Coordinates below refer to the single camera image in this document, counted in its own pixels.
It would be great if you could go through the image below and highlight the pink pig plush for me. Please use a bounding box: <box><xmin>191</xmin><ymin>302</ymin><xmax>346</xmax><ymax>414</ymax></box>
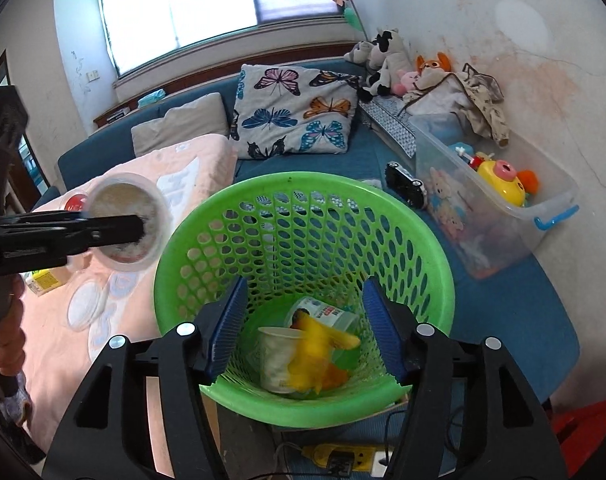
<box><xmin>392</xmin><ymin>70</ymin><xmax>420</xmax><ymax>98</ymax></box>

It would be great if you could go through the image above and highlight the black white cow plush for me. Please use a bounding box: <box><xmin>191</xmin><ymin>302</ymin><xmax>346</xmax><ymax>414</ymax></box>
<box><xmin>357</xmin><ymin>28</ymin><xmax>412</xmax><ymax>102</ymax></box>

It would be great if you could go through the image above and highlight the person's left hand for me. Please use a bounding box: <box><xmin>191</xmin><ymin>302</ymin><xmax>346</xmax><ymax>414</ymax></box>
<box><xmin>0</xmin><ymin>274</ymin><xmax>26</xmax><ymax>377</ymax></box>

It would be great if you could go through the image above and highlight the clear plastic storage box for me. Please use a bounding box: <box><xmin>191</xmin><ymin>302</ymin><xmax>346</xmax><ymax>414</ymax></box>
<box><xmin>409</xmin><ymin>113</ymin><xmax>580</xmax><ymax>280</ymax></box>

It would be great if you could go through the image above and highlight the large translucent plastic tub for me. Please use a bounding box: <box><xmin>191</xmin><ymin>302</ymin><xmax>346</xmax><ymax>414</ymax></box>
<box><xmin>283</xmin><ymin>296</ymin><xmax>358</xmax><ymax>335</ymax></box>

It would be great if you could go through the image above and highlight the teal tissue box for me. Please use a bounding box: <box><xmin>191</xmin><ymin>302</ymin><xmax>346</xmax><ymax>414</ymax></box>
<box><xmin>137</xmin><ymin>88</ymin><xmax>166</xmax><ymax>108</ymax></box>

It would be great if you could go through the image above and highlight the butterfly print pillow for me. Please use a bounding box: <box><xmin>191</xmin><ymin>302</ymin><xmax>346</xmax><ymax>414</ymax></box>
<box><xmin>229</xmin><ymin>64</ymin><xmax>359</xmax><ymax>160</ymax></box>

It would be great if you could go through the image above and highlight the grey plain cushion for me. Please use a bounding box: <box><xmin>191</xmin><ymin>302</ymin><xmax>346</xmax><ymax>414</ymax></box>
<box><xmin>130</xmin><ymin>92</ymin><xmax>229</xmax><ymax>157</ymax></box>

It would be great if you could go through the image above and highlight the yellow power strip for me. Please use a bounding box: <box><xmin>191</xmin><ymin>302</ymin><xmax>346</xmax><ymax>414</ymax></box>
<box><xmin>301</xmin><ymin>442</ymin><xmax>394</xmax><ymax>479</ymax></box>

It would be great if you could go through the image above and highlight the white blue milk carton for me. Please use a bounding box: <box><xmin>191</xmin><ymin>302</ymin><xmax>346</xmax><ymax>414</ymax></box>
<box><xmin>22</xmin><ymin>266</ymin><xmax>74</xmax><ymax>297</ymax></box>

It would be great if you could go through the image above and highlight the grey knitted glove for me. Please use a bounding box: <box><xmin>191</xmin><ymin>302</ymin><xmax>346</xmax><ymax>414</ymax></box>
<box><xmin>0</xmin><ymin>384</ymin><xmax>33</xmax><ymax>427</ymax></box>

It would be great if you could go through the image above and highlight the yellow snack wrapper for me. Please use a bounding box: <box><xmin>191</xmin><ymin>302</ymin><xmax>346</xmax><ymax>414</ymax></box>
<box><xmin>286</xmin><ymin>311</ymin><xmax>360</xmax><ymax>393</ymax></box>

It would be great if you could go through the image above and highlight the small clear plastic cup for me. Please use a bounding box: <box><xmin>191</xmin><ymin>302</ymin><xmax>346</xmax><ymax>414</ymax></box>
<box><xmin>82</xmin><ymin>172</ymin><xmax>172</xmax><ymax>272</ymax></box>

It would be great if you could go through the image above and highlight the blue sofa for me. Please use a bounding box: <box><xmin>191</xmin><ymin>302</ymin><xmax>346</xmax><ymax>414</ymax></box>
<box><xmin>63</xmin><ymin>122</ymin><xmax>578</xmax><ymax>399</ymax></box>

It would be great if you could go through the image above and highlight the yellow duck toy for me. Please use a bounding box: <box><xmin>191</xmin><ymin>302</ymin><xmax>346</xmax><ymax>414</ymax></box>
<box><xmin>476</xmin><ymin>159</ymin><xmax>539</xmax><ymax>207</ymax></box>

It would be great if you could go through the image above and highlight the red plastic stool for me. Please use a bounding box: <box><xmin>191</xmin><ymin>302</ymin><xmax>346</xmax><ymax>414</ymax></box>
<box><xmin>550</xmin><ymin>400</ymin><xmax>606</xmax><ymax>479</ymax></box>

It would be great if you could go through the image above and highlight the wooden doorway frame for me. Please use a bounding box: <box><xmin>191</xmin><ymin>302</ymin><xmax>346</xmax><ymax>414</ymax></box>
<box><xmin>0</xmin><ymin>49</ymin><xmax>51</xmax><ymax>214</ymax></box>

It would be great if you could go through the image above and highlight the beige patterned cloth bag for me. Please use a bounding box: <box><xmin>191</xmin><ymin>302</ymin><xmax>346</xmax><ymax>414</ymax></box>
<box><xmin>403</xmin><ymin>63</ymin><xmax>511</xmax><ymax>148</ymax></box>

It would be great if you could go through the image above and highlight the green plastic mesh basket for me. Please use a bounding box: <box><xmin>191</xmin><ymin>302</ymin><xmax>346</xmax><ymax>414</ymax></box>
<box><xmin>154</xmin><ymin>171</ymin><xmax>455</xmax><ymax>429</ymax></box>

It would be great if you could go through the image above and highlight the white paper cup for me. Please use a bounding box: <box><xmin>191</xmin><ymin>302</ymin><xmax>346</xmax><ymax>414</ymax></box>
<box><xmin>258</xmin><ymin>327</ymin><xmax>303</xmax><ymax>394</ymax></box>

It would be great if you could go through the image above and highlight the window with dark frame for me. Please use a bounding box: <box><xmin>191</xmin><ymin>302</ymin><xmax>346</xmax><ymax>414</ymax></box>
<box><xmin>99</xmin><ymin>0</ymin><xmax>339</xmax><ymax>75</ymax></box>

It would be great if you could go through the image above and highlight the black toy car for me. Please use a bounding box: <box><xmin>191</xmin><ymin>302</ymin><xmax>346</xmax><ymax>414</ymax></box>
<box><xmin>384</xmin><ymin>162</ymin><xmax>428</xmax><ymax>210</ymax></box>

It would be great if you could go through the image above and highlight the clear plastic lid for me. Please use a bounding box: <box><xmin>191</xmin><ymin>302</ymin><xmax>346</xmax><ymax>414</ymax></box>
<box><xmin>66</xmin><ymin>278</ymin><xmax>108</xmax><ymax>332</ymax></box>

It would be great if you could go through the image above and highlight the grey white plush toy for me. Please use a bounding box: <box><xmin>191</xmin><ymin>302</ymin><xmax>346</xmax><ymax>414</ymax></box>
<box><xmin>343</xmin><ymin>41</ymin><xmax>374</xmax><ymax>66</ymax></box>

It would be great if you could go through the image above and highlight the orange fox plush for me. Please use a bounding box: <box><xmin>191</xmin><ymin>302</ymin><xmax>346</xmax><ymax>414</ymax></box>
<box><xmin>414</xmin><ymin>52</ymin><xmax>452</xmax><ymax>91</ymax></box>

